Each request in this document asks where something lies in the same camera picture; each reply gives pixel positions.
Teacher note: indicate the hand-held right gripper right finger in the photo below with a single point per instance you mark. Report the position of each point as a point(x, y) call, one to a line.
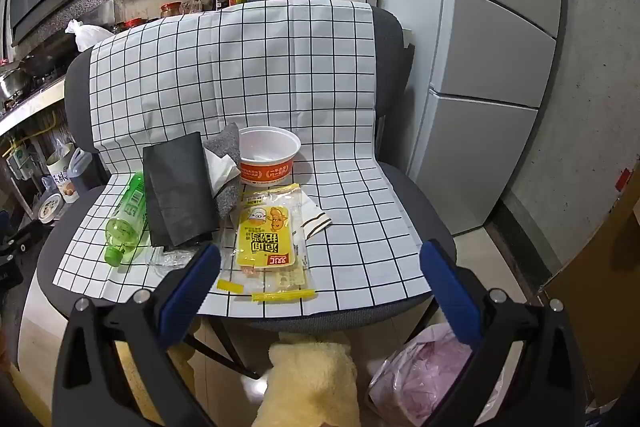
point(450, 292)

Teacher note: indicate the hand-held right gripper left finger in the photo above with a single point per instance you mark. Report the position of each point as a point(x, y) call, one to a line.
point(190, 292)

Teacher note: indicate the orange white instant noodle bowl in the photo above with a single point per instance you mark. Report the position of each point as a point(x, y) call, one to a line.
point(265, 172)

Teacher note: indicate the clear plastic bottle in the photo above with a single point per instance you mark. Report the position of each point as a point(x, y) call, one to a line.
point(170, 262)

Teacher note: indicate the pink plastic bag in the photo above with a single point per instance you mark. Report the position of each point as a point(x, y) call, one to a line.
point(415, 377)

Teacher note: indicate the yellow snack packet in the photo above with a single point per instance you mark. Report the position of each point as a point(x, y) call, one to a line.
point(265, 237)

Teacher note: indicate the grey scouring cloth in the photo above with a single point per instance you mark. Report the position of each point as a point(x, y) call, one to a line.
point(227, 201)

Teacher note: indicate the green plastic bottle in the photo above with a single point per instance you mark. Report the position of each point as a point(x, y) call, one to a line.
point(125, 217)

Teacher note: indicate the clear zip bag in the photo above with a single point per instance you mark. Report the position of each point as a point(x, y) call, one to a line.
point(295, 281)

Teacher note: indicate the white crumpled tissue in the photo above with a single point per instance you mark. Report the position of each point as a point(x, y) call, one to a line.
point(217, 169)

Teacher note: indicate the striped paper wrapper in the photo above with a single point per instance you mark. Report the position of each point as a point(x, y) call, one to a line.
point(315, 222)

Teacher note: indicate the brown cardboard box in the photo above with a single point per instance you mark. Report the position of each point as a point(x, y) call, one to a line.
point(595, 297)

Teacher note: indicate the yellow fluffy towel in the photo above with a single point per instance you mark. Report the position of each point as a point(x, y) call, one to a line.
point(310, 382)

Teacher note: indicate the grey blue plastic jug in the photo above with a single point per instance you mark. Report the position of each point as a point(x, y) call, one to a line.
point(80, 169)

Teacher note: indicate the white black checkered cloth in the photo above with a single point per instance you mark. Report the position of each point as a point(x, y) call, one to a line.
point(250, 72)

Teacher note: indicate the grey refrigerator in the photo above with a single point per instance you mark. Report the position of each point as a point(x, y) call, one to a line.
point(490, 57)

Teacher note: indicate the kitchen stove counter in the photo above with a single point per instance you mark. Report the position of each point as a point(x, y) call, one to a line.
point(30, 107)

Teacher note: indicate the dark grey office chair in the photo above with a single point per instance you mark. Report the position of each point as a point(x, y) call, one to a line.
point(390, 52)

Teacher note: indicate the black wok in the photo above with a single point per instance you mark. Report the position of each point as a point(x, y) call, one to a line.
point(42, 64)

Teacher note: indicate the metal pot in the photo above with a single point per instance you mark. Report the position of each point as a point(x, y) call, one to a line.
point(14, 84)

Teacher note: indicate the white plastic bag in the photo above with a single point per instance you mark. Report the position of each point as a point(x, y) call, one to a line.
point(87, 36)

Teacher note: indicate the red lid jar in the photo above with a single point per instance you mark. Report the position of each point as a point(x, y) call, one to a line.
point(170, 10)

